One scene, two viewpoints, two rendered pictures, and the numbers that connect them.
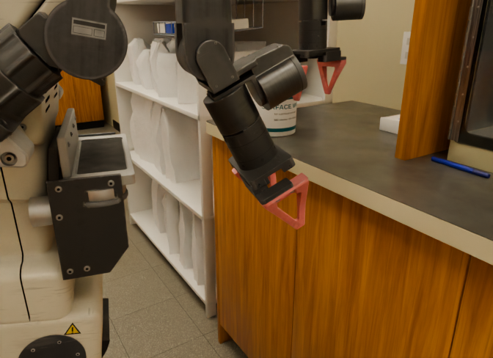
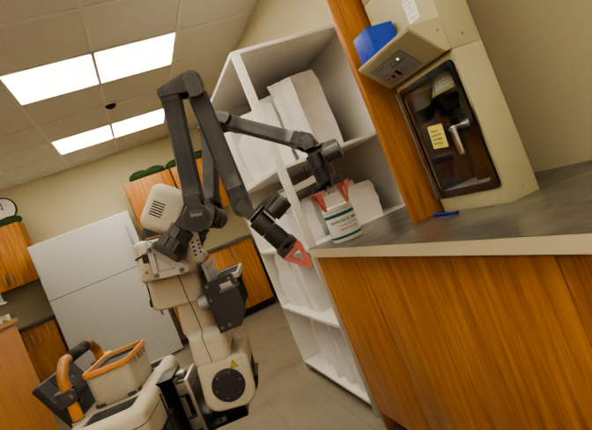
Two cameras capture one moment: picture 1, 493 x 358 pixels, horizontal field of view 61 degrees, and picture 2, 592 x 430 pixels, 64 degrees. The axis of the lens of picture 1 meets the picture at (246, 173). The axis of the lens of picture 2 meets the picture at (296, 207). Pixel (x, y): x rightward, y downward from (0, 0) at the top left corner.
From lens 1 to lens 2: 0.89 m
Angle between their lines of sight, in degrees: 24
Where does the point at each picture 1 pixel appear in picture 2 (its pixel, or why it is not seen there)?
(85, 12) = (193, 208)
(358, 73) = not seen: hidden behind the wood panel
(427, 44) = (394, 151)
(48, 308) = (218, 352)
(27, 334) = (212, 369)
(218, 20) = (240, 193)
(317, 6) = (315, 160)
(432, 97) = (418, 178)
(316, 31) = (320, 172)
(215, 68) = (245, 211)
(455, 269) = (428, 270)
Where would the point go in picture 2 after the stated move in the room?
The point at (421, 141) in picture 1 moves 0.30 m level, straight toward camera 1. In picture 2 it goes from (425, 207) to (391, 231)
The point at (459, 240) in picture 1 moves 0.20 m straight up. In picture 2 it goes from (413, 250) to (387, 186)
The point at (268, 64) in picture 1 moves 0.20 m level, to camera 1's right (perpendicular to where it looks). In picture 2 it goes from (269, 201) to (333, 174)
